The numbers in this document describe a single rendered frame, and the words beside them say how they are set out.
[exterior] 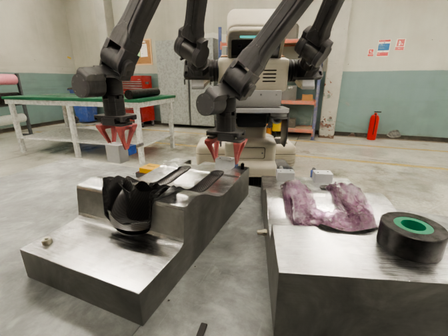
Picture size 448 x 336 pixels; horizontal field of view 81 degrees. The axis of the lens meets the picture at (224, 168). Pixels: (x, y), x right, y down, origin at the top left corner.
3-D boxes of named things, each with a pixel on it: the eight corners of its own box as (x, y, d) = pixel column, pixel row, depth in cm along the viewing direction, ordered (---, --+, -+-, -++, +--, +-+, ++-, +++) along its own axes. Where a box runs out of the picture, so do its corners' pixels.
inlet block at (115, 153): (137, 151, 88) (135, 135, 87) (149, 153, 87) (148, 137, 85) (107, 161, 77) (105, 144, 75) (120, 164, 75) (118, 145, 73)
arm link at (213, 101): (259, 84, 68) (236, 65, 70) (235, 85, 59) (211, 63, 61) (235, 119, 75) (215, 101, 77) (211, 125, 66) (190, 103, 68)
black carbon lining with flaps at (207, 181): (181, 171, 81) (180, 141, 78) (229, 178, 75) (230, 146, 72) (87, 225, 51) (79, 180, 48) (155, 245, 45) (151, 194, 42)
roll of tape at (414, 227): (386, 259, 35) (391, 236, 34) (369, 227, 42) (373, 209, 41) (455, 269, 33) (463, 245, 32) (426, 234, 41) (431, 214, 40)
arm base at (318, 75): (319, 61, 106) (290, 62, 106) (327, 47, 98) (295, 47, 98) (322, 79, 103) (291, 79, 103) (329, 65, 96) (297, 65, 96)
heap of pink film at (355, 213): (276, 189, 70) (278, 162, 68) (344, 192, 68) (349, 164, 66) (289, 248, 46) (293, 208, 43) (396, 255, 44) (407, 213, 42)
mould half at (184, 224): (177, 182, 91) (175, 145, 87) (248, 194, 81) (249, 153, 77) (27, 277, 47) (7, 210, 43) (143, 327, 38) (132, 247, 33)
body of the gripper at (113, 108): (121, 124, 70) (118, 95, 68) (93, 121, 74) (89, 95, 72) (138, 121, 76) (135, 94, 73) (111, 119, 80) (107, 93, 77)
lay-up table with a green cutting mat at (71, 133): (70, 139, 528) (60, 86, 495) (178, 147, 465) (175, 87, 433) (14, 153, 425) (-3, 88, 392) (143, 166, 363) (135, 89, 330)
